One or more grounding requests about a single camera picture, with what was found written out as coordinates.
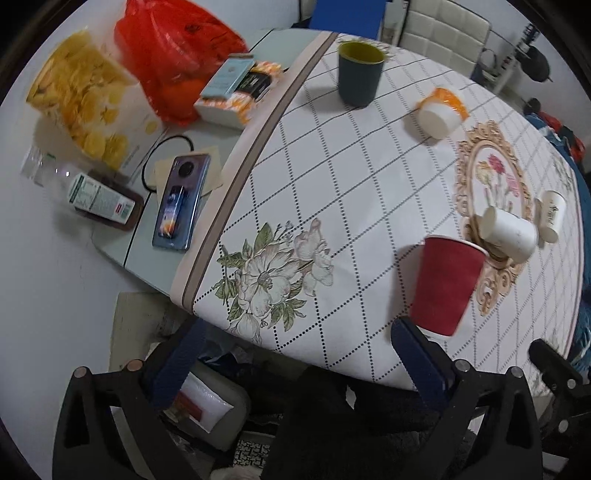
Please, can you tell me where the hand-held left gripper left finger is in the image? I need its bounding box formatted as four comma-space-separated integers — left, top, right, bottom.
52, 318, 208, 480

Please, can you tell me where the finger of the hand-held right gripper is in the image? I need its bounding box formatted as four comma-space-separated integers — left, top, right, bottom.
529, 338, 591, 439

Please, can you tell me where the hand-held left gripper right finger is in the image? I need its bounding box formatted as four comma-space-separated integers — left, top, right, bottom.
390, 316, 544, 480

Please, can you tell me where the red paper cup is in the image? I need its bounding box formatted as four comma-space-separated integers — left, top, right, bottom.
410, 235, 489, 337

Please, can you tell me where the plain white paper cup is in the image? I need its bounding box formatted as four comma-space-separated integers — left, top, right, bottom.
475, 205, 539, 264

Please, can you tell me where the white printed paper cup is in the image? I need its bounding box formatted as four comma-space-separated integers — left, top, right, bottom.
536, 190, 567, 244

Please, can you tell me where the orange and white cup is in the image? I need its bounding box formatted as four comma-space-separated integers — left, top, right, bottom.
418, 88, 468, 138

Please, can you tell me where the dark blue plastic cup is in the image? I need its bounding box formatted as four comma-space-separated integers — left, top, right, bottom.
338, 41, 386, 108

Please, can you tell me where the white plastic package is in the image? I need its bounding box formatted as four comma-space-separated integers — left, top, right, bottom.
161, 362, 251, 452

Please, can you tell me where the dark cloth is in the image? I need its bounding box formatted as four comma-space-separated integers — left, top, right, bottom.
272, 364, 446, 480

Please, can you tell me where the blue smartphone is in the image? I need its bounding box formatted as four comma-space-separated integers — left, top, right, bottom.
152, 154, 212, 251

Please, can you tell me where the floral checked tablecloth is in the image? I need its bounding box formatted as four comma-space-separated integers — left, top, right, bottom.
171, 30, 591, 398

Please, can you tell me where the clear labelled bottle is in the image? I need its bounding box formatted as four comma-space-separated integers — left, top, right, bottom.
21, 145, 146, 227

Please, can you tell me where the blue cloth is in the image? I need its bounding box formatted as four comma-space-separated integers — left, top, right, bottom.
526, 111, 591, 178

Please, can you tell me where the orange white tissue pack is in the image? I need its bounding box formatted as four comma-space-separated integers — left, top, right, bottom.
194, 60, 283, 130

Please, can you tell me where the bag of yellow chips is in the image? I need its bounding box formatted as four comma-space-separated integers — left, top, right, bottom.
25, 30, 160, 169

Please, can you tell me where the teal box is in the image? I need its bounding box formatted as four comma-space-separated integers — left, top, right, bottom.
201, 54, 256, 100

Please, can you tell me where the small black box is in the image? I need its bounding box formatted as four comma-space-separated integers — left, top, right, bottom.
236, 70, 272, 99

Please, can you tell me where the black round object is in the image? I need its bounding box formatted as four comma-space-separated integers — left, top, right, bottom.
522, 25, 555, 84

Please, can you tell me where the red plastic bag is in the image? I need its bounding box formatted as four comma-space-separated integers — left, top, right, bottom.
115, 0, 250, 125

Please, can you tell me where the white padded chair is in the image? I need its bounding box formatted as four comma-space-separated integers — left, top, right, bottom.
399, 0, 492, 58

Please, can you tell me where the blue chair back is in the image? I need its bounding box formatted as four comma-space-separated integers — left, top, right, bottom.
308, 0, 386, 40

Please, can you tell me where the black cable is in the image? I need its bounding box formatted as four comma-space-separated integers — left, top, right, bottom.
142, 135, 195, 192

